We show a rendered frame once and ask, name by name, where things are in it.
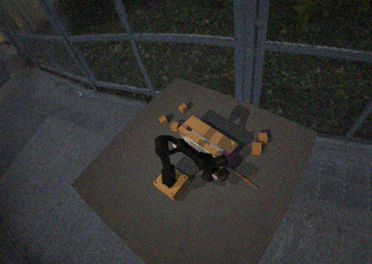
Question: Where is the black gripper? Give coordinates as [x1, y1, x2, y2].
[210, 167, 230, 181]

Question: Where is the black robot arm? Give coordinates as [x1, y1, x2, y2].
[155, 135, 228, 188]

